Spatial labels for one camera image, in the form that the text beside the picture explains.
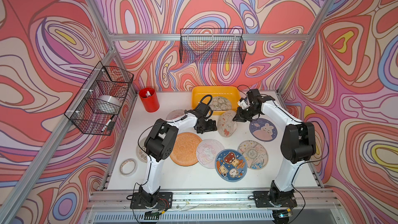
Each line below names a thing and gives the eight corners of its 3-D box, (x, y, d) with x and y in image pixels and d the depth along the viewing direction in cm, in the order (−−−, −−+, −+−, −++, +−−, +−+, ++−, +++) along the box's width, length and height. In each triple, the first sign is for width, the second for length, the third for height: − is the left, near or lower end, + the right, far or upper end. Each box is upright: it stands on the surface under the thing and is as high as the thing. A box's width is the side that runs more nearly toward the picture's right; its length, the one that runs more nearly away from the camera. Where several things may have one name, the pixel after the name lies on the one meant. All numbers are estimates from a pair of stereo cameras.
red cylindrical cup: (142, 112, 110) (136, 99, 100) (146, 100, 118) (140, 87, 107) (158, 112, 110) (154, 99, 100) (161, 100, 118) (157, 87, 107)
